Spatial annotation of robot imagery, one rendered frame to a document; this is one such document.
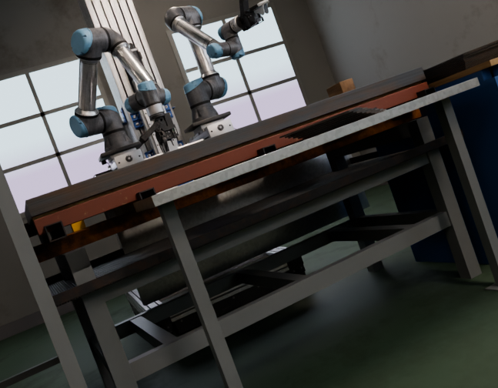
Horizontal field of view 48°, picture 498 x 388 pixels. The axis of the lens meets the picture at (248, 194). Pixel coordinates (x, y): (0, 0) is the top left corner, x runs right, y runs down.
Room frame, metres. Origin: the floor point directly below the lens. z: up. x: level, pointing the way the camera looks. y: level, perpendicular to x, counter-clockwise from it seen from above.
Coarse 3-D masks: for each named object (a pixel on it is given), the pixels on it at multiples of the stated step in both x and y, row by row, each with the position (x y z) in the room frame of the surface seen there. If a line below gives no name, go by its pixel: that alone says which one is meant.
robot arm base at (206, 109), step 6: (204, 102) 3.04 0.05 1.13; (210, 102) 3.07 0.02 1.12; (192, 108) 3.05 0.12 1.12; (198, 108) 3.03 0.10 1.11; (204, 108) 3.03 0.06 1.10; (210, 108) 3.04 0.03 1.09; (192, 114) 3.06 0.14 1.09; (198, 114) 3.04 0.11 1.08; (204, 114) 3.02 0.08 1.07; (210, 114) 3.02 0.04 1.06; (216, 114) 3.05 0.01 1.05; (192, 120) 3.06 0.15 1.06; (198, 120) 3.02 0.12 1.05
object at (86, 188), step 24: (408, 72) 2.21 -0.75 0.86; (336, 96) 2.08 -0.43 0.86; (360, 96) 2.12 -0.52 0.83; (264, 120) 1.96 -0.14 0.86; (288, 120) 2.00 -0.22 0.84; (192, 144) 1.86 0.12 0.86; (216, 144) 1.89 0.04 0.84; (144, 168) 1.79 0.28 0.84; (168, 168) 1.82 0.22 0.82; (48, 192) 1.68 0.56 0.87; (72, 192) 1.70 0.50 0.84; (96, 192) 1.73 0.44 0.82
